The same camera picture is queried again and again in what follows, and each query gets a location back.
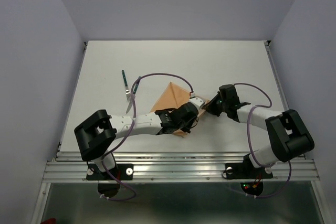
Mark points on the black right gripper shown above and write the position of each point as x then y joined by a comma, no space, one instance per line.
211,107

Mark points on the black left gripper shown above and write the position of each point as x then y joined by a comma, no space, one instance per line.
187,127

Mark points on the beige cloth napkin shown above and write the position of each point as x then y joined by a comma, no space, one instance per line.
174,97

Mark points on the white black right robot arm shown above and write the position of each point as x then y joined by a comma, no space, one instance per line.
288,135

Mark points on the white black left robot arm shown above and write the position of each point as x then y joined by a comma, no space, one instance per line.
95,134

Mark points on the red object at bottom edge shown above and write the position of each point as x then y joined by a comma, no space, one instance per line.
49,221

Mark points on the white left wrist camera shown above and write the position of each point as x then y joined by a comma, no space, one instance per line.
197,102

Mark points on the green handled knife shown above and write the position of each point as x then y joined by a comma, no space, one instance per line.
130,105

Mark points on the green handled fork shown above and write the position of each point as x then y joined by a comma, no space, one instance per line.
127,90

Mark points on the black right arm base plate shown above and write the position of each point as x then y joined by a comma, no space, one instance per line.
234,171

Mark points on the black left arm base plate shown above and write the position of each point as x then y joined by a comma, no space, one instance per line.
121,172

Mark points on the aluminium mounting rail frame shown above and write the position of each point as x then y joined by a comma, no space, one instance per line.
177,179

